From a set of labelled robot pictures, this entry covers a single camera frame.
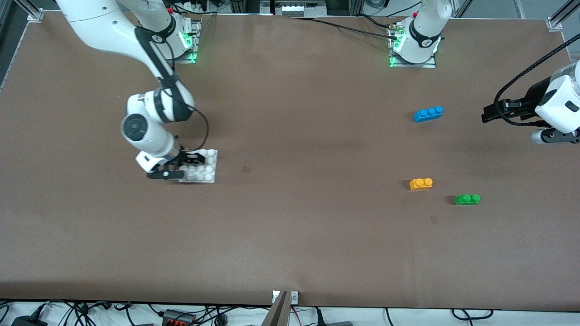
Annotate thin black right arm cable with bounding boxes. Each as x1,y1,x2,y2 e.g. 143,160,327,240
154,27,210,153

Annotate long black table cable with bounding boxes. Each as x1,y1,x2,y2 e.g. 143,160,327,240
290,16,401,42

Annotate black adapter with red connectors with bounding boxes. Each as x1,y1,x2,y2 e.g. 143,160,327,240
162,309,197,326

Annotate white power strip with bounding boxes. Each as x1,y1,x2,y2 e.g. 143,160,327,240
273,1,328,17

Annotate grey wedge camera post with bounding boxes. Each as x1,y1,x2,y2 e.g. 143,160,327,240
261,291,291,326

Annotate white studded base plate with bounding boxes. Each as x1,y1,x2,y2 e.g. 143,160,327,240
179,149,218,183

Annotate braided black left arm cable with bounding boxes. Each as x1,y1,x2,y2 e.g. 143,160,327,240
493,31,580,127

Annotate aluminium frame rail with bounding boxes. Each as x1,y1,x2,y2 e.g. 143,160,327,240
551,0,580,25

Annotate blue three-stud block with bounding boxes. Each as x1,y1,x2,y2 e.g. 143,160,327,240
413,106,444,123

